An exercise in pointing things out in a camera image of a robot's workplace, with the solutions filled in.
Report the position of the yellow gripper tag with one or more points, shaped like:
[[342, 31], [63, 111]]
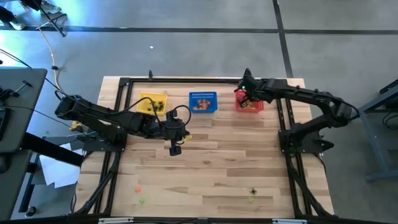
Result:
[[187, 137]]

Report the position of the black aluminium table frame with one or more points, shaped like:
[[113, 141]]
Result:
[[186, 80]]

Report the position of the white paper sheets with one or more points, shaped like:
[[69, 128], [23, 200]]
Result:
[[59, 174]]

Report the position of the white metal bracket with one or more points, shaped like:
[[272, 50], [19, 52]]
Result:
[[115, 220], [289, 221]]

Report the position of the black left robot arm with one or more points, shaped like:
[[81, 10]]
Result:
[[102, 116]]

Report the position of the dark grey desk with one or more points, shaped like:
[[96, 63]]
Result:
[[12, 186]]

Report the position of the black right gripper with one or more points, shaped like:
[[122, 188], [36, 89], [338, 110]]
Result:
[[253, 88]]

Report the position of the black desk lever clamp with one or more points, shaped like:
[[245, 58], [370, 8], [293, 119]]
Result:
[[26, 84]]

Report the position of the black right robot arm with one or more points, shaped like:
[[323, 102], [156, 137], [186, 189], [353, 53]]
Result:
[[311, 95]]

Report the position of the blue plastic basket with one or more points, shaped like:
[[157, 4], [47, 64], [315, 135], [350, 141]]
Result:
[[194, 96]]

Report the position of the yellow plastic basket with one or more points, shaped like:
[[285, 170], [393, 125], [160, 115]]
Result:
[[143, 107]]

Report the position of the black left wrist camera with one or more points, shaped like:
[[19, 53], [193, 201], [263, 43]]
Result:
[[175, 151]]

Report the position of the red plastic basket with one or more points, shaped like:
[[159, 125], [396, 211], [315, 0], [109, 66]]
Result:
[[259, 107]]

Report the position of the blue-grey table frame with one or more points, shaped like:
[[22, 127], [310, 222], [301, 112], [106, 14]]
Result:
[[373, 146]]

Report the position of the person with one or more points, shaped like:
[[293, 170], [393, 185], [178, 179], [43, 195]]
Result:
[[49, 7], [9, 17]]

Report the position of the black desk support beam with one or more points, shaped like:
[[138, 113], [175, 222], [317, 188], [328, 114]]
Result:
[[53, 149]]

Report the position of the black stand legs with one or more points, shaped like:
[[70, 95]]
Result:
[[60, 31]]

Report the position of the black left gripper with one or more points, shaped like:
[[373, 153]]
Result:
[[174, 132]]

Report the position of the black table clamp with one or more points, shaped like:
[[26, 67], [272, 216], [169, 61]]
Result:
[[247, 72], [150, 74]]

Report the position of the black caster wheel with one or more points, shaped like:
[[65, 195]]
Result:
[[30, 211]]

